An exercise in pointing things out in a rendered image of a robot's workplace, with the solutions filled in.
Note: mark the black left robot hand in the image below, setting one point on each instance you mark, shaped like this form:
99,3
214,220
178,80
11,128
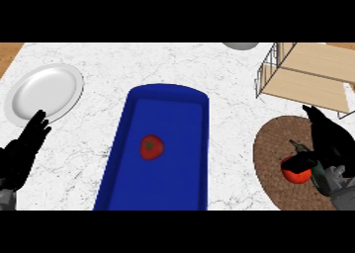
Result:
17,158

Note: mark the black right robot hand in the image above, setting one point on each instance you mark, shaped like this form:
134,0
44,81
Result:
335,145

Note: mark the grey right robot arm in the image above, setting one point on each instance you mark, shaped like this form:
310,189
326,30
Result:
351,197

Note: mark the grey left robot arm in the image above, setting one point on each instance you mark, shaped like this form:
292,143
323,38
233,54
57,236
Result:
6,201

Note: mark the brown woven round placemat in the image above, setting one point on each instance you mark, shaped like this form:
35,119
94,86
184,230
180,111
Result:
275,191

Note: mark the orange-red round tomato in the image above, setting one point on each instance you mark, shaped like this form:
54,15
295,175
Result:
297,177

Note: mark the white round plate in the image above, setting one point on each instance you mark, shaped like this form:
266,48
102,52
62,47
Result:
42,94

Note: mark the red tomato with green stem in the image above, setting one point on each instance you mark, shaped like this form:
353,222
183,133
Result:
152,147

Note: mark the long blue tray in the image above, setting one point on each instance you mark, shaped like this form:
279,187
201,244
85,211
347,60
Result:
158,184

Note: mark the grey round bowl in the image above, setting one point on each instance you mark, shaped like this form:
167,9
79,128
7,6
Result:
241,46

